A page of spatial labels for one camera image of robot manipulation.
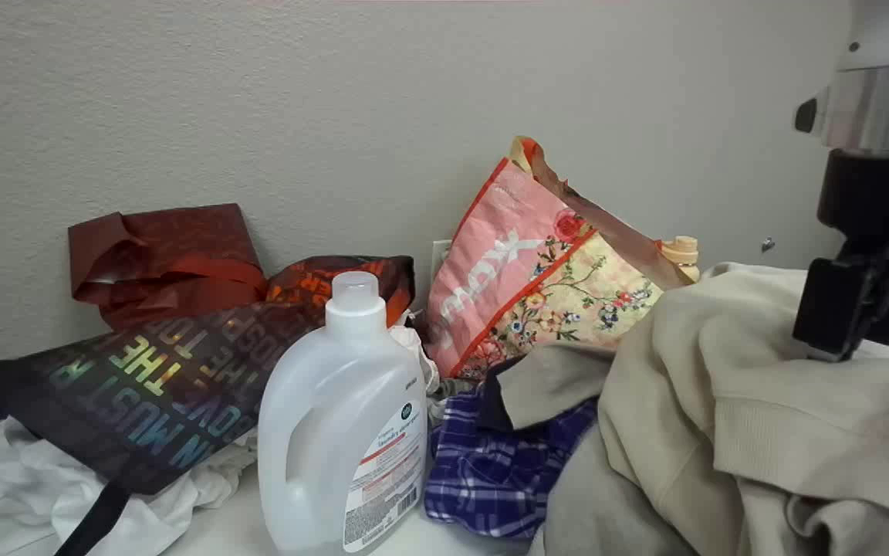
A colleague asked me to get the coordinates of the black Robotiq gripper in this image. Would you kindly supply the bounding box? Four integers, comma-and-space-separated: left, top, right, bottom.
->
794, 150, 889, 364

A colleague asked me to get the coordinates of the cream beige sweatshirt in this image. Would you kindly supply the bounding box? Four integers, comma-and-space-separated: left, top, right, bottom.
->
594, 261, 889, 556

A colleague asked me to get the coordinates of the gray fleece garment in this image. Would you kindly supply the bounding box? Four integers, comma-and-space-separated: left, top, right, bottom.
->
493, 343, 716, 556

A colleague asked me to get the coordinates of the blue plaid cloth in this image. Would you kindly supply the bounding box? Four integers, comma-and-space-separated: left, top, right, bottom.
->
419, 382, 601, 544

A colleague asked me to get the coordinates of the pink floral tote bag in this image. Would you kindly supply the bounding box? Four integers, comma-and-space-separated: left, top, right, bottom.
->
422, 136, 704, 382

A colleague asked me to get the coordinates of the translucent detergent jug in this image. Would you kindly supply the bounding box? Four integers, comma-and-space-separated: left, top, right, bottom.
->
257, 268, 433, 556

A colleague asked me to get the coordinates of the orange patterned bag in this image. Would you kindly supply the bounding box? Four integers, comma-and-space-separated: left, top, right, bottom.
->
263, 253, 416, 330

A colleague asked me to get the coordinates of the red-brown shopping bag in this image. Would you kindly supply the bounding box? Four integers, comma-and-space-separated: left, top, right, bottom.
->
64, 200, 269, 335

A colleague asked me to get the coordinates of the black tote rainbow text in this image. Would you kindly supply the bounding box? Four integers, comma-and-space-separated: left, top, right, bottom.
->
0, 304, 323, 556

